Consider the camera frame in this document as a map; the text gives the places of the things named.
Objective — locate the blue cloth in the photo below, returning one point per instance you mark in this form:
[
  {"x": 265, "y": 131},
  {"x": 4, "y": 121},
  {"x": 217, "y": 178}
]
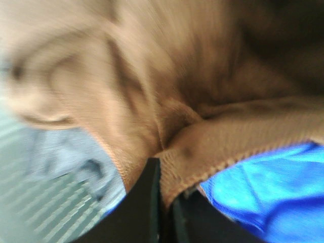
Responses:
[{"x": 277, "y": 195}]

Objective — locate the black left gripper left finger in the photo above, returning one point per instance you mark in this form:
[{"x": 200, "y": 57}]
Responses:
[{"x": 136, "y": 218}]

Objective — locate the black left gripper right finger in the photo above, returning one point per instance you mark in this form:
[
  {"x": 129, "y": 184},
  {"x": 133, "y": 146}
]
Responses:
[{"x": 194, "y": 219}]

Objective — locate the brown microfiber towel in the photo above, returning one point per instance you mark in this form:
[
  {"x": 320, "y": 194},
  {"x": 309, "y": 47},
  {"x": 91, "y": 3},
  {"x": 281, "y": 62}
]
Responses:
[{"x": 198, "y": 84}]

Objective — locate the grey perforated laundry basket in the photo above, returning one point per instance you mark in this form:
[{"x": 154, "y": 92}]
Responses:
[{"x": 55, "y": 184}]

